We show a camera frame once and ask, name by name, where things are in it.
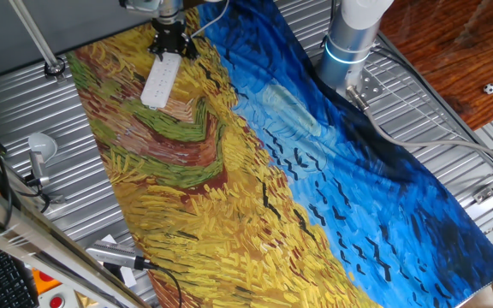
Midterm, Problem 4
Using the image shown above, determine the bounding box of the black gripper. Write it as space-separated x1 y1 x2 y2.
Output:
147 19 201 62

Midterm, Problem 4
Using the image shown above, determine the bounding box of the white power strip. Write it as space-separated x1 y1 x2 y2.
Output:
140 51 183 110

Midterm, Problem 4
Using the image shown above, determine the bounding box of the metal pole with round base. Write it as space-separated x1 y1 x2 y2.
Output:
8 0 67 82

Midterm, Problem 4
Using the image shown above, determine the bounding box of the painted wheat field cloth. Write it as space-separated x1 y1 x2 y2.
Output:
65 0 493 308

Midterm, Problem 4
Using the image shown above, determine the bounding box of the orange box with red button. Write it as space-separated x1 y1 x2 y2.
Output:
31 268 62 296

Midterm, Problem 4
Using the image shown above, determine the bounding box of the grey box with red button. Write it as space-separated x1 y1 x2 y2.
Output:
36 285 79 308

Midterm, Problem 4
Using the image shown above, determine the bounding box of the thin grey gripper cable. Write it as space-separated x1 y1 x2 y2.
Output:
190 0 231 39

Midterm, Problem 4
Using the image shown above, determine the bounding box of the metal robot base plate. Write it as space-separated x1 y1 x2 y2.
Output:
344 70 384 104

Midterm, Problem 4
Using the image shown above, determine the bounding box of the silver depth camera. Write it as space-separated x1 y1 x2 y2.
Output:
85 239 158 271

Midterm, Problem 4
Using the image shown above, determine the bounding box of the aluminium frame beam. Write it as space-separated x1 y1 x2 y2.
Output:
0 173 151 308

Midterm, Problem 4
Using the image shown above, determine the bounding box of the black camera cable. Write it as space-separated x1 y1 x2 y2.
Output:
143 259 183 308

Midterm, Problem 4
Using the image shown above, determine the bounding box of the thick grey cable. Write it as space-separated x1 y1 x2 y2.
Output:
345 85 493 170

